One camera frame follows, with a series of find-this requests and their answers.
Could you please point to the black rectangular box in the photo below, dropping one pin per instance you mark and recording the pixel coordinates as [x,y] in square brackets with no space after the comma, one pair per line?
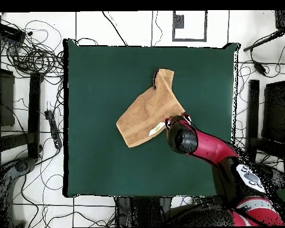
[9,32]

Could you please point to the dark flat panel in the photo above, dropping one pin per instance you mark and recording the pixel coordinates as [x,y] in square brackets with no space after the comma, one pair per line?
[4,99]
[275,111]

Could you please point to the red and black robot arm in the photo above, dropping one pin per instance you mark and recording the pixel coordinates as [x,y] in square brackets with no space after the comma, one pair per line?
[211,147]

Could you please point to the black power adapter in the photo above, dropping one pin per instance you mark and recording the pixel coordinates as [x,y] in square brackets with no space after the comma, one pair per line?
[260,68]

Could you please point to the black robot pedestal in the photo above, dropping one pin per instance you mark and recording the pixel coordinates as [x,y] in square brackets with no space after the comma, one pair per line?
[144,211]

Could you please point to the black power strip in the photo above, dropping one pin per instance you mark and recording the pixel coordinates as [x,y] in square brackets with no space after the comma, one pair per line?
[53,128]

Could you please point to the orange terry towel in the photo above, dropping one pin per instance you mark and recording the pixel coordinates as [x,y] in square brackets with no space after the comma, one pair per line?
[147,114]

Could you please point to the dark green table cloth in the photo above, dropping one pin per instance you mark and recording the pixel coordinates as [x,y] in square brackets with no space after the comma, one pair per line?
[97,154]

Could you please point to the dark grey stand base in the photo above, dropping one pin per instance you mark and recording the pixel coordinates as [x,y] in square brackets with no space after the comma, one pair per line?
[276,177]
[21,165]

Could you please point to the black rod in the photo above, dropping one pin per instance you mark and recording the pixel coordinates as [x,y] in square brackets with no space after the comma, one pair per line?
[263,40]

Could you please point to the black floor beam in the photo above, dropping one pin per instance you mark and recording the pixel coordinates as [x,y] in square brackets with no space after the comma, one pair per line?
[253,106]
[34,114]

